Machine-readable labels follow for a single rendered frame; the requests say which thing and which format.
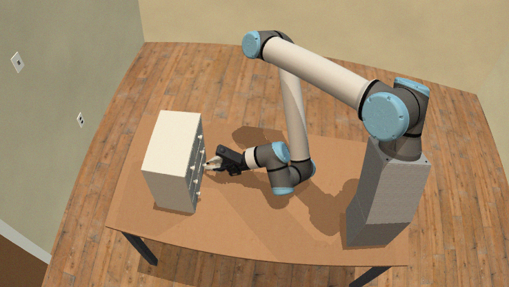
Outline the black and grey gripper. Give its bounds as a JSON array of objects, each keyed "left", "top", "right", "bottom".
[{"left": 204, "top": 151, "right": 251, "bottom": 176}]

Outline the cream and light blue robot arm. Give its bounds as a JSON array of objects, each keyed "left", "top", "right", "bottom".
[{"left": 242, "top": 30, "right": 430, "bottom": 196}]

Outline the white chest of drawers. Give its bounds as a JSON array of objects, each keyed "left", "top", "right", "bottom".
[{"left": 141, "top": 110, "right": 201, "bottom": 213}]

